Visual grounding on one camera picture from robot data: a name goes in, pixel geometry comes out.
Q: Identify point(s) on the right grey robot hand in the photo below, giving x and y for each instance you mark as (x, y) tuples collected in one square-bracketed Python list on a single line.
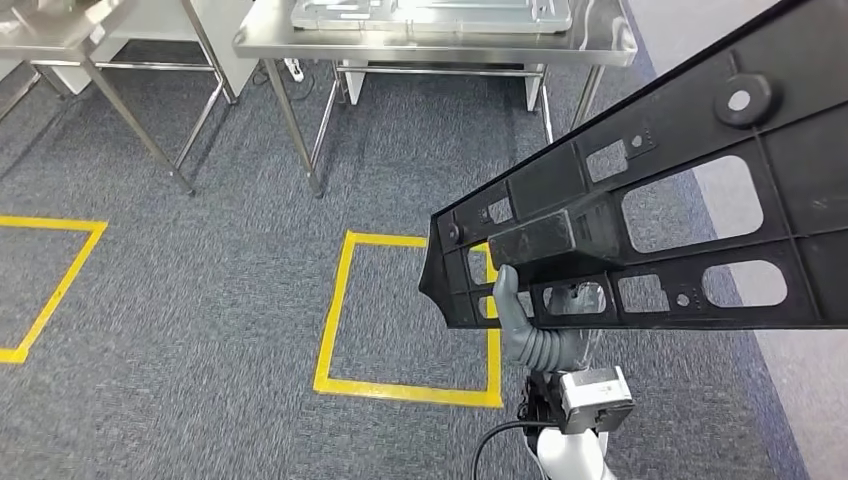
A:
[(507, 298)]

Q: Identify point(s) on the black plastic car part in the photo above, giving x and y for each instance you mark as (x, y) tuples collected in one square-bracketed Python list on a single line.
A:
[(808, 185)]

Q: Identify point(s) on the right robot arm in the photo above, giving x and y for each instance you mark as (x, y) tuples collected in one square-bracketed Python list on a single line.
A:
[(573, 460)]

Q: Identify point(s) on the steel workbench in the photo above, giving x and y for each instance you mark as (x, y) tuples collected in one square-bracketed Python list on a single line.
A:
[(596, 40), (53, 50)]

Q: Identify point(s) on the stamped silver metal plate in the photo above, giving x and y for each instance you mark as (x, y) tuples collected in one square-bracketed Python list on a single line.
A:
[(430, 16)]

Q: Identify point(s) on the white power strip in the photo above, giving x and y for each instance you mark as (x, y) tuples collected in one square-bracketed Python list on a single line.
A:
[(294, 69)]

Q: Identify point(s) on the white cabinet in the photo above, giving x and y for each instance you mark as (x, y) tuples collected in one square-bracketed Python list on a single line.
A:
[(225, 26)]

